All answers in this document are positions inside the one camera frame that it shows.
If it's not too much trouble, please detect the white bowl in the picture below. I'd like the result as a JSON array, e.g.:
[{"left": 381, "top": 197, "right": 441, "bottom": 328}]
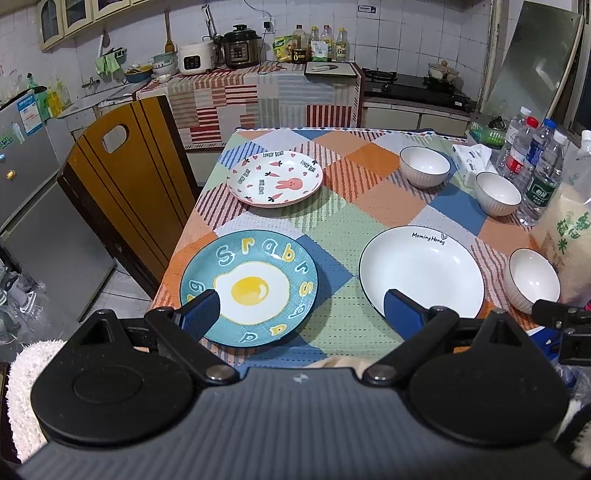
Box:
[
  {"left": 475, "top": 172, "right": 522, "bottom": 217},
  {"left": 503, "top": 248, "right": 561, "bottom": 315},
  {"left": 400, "top": 146, "right": 451, "bottom": 189}
]

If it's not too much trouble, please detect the large white plate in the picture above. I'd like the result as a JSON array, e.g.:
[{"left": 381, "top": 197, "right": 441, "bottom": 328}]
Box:
[{"left": 359, "top": 225, "right": 485, "bottom": 318}]

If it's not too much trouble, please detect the blue fried egg plate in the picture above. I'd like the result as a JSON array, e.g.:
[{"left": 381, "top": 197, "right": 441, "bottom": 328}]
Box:
[{"left": 179, "top": 230, "right": 318, "bottom": 348}]

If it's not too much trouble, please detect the pink bunny carrot plate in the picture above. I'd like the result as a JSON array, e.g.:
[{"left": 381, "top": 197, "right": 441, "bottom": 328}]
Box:
[{"left": 226, "top": 150, "right": 324, "bottom": 208}]

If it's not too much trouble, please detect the rice bag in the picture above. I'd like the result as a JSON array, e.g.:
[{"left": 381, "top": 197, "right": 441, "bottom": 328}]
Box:
[{"left": 533, "top": 130, "right": 591, "bottom": 307}]

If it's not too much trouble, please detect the patchwork tablecloth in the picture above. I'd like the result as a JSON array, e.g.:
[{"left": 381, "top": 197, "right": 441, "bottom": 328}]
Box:
[{"left": 153, "top": 129, "right": 534, "bottom": 368}]

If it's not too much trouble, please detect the green label water bottle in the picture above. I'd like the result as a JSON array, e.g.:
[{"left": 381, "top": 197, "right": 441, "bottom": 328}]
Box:
[{"left": 518, "top": 130, "right": 568, "bottom": 227}]

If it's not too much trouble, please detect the red cap water bottle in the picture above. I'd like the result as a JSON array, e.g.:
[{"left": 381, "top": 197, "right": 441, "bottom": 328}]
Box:
[{"left": 501, "top": 116, "right": 539, "bottom": 185}]

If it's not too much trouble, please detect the blue cap water bottle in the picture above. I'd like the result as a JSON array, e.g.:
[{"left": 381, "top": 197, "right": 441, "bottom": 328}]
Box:
[{"left": 522, "top": 118, "right": 557, "bottom": 188}]

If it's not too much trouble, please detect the orange wooden chair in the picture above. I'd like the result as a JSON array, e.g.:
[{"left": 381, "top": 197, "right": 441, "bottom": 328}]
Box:
[{"left": 58, "top": 96, "right": 200, "bottom": 297}]

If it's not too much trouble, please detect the grey refrigerator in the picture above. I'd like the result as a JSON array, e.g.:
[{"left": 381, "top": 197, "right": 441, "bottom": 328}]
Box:
[{"left": 1, "top": 89, "right": 114, "bottom": 323}]

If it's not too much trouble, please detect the white tissue pack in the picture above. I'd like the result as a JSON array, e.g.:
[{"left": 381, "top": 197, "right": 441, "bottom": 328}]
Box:
[{"left": 452, "top": 144, "right": 497, "bottom": 189}]

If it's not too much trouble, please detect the green item plastic container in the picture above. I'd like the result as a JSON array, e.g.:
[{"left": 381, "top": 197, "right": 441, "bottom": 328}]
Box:
[{"left": 468, "top": 112, "right": 508, "bottom": 150}]

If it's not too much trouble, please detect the clear white cap bottle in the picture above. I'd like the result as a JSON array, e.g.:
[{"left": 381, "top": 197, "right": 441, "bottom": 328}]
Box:
[{"left": 500, "top": 106, "right": 531, "bottom": 157}]

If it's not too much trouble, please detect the white fluffy sleeve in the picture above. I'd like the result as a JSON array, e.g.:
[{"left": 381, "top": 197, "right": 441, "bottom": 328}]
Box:
[{"left": 7, "top": 340, "right": 65, "bottom": 463}]

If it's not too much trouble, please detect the striped counter cloth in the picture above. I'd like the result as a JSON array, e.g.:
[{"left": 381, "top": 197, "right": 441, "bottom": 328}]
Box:
[{"left": 136, "top": 61, "right": 363, "bottom": 150}]

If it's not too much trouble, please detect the black gas stove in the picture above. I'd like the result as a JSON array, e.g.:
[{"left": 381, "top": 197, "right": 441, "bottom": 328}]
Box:
[{"left": 362, "top": 68, "right": 476, "bottom": 113}]

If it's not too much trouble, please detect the white pot on stove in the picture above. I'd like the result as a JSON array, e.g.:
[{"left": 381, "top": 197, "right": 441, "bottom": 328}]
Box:
[{"left": 429, "top": 60, "right": 459, "bottom": 84}]

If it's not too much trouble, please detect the white rice cooker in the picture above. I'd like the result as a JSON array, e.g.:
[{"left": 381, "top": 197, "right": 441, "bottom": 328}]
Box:
[{"left": 178, "top": 40, "right": 216, "bottom": 76}]

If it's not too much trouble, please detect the black pressure cooker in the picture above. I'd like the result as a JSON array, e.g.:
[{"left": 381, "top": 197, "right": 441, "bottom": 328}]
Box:
[{"left": 222, "top": 24, "right": 263, "bottom": 69}]

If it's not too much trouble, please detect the yellow snack bag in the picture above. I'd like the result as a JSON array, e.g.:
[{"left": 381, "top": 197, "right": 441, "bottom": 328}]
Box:
[{"left": 273, "top": 35, "right": 294, "bottom": 63}]

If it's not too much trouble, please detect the cooking oil bottle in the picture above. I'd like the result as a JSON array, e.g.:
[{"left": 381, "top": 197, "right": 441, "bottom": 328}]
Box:
[{"left": 290, "top": 24, "right": 310, "bottom": 64}]

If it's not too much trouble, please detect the cream wall cabinet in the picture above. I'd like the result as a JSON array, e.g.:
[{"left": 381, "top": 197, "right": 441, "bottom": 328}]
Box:
[{"left": 36, "top": 0, "right": 148, "bottom": 52}]

